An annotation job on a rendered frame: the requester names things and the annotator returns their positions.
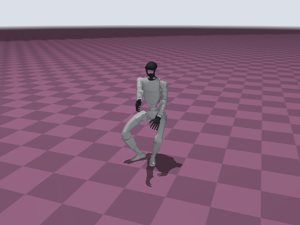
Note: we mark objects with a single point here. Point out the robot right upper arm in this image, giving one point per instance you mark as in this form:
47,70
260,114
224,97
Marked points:
139,85

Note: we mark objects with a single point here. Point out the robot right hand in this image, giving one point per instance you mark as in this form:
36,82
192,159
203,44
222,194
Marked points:
138,103

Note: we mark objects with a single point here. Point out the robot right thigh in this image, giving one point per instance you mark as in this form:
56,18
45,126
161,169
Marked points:
133,122

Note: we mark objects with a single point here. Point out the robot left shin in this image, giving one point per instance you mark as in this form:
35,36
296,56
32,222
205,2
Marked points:
156,147

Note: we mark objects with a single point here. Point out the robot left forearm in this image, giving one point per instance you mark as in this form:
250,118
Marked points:
162,108

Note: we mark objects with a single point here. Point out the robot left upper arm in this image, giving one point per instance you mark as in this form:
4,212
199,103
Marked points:
164,86

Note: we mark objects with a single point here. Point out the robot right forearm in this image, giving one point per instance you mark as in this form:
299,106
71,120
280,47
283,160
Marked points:
139,96

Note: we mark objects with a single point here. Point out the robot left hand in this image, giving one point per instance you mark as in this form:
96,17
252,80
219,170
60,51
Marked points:
156,121

